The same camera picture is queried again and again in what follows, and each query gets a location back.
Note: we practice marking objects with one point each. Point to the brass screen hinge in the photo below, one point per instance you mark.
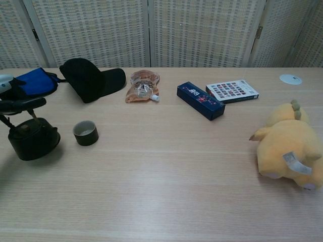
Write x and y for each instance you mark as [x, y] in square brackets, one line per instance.
[260, 32]
[35, 34]

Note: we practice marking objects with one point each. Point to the black teapot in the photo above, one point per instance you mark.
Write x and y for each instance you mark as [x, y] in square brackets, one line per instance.
[32, 143]

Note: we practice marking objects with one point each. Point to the white round table grommet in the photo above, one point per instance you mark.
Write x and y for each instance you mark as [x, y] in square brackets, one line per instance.
[290, 79]

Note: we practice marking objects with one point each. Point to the blue fabric pouch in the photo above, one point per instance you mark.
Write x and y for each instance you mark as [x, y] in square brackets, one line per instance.
[38, 82]

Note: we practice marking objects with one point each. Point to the white box with picture grid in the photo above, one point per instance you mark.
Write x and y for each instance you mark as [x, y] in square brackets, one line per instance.
[230, 90]

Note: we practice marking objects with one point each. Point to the dark blue long box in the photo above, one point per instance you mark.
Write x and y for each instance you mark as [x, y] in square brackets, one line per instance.
[202, 100]

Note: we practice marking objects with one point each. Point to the dark ceramic cup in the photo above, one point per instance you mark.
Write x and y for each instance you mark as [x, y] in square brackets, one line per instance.
[87, 137]

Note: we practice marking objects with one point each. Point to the woven folding screen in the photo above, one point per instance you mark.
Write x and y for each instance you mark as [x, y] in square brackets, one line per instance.
[101, 32]

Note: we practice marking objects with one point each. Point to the yellow plush duck toy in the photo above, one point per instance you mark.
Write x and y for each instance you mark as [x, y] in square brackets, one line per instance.
[287, 143]

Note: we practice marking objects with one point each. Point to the orange spouted drink pouch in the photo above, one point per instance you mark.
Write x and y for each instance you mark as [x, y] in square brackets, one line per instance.
[141, 87]

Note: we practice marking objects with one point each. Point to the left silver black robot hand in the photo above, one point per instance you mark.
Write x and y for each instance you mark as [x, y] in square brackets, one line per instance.
[17, 104]

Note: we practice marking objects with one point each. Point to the black baseball cap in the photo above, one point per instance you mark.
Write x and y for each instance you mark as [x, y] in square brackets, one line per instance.
[88, 80]

